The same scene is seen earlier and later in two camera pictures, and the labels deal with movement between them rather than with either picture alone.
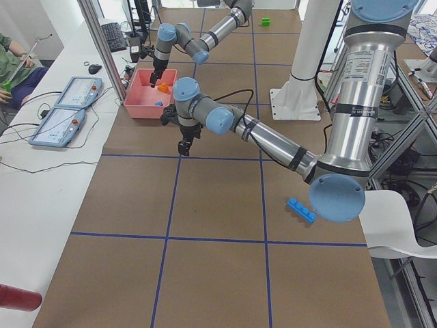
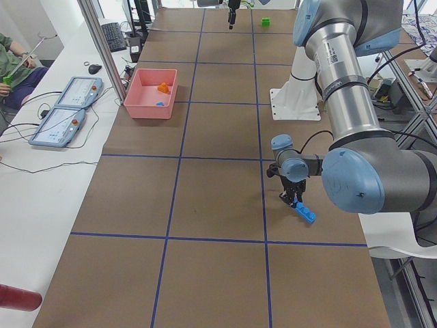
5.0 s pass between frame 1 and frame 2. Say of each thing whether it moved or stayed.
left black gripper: moved
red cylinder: stayed
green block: stayed
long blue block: stayed
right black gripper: moved
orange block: stayed
